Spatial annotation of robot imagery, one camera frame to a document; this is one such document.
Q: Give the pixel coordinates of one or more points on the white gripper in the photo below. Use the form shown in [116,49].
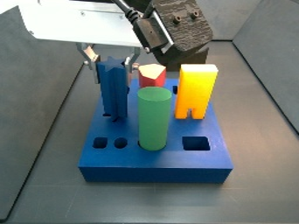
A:
[84,22]

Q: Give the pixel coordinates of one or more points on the blue star block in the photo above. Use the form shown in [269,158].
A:
[112,79]

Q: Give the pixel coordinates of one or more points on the blue shape sorter board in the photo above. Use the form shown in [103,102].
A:
[195,156]

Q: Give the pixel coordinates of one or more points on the red pentagon block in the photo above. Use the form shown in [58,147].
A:
[151,75]

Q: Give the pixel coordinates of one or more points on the green cylinder block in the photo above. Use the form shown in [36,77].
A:
[154,112]

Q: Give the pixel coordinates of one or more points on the yellow arch block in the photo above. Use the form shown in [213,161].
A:
[195,87]

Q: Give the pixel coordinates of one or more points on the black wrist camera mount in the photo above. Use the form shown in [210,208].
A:
[174,31]

